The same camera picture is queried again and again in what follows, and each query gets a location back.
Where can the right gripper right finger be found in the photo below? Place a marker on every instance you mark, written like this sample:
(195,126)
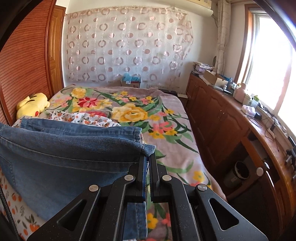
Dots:
(198,213)

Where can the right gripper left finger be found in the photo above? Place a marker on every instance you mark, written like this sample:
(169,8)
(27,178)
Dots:
(113,212)

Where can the blue denim jeans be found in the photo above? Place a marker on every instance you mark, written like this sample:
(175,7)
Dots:
(50,162)

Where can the orange print bed quilt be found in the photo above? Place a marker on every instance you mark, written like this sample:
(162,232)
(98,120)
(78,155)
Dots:
(27,221)

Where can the long wooden side cabinet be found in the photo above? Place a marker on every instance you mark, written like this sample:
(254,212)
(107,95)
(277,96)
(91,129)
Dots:
(252,168)

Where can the floral pink blanket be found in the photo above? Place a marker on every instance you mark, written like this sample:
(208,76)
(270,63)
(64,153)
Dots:
(161,117)

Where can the yellow Pikachu plush toy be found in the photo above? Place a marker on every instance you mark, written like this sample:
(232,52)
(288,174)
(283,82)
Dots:
(32,105)

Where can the pink white jug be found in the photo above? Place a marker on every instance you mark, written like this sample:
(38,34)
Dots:
(239,92)

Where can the cardboard box with blue cloth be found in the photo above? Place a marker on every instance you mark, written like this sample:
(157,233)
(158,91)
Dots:
(131,80)

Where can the open cardboard box on cabinet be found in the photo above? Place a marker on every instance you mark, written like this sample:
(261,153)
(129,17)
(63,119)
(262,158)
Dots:
(214,79)

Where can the stack of papers and books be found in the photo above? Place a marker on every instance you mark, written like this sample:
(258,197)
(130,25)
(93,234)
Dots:
(200,68)

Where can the wooden louvered wardrobe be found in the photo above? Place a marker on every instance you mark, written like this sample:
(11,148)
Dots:
(31,56)

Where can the circle pattern sheer curtain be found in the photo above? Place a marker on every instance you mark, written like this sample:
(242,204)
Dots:
(103,45)

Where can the white air conditioner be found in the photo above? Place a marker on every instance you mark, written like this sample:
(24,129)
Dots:
(203,8)

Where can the beige window curtain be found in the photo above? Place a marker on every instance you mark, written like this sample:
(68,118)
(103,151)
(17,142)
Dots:
(224,23)

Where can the window with wooden frame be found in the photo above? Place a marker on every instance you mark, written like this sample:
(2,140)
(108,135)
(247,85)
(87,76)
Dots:
(268,67)

